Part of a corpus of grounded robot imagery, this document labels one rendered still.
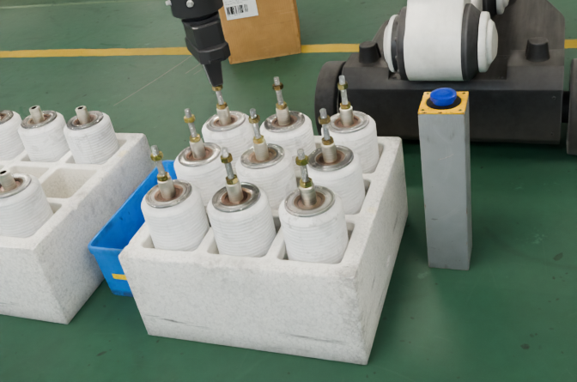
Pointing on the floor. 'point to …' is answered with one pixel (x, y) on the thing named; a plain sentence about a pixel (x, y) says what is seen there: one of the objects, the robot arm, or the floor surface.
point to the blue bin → (123, 233)
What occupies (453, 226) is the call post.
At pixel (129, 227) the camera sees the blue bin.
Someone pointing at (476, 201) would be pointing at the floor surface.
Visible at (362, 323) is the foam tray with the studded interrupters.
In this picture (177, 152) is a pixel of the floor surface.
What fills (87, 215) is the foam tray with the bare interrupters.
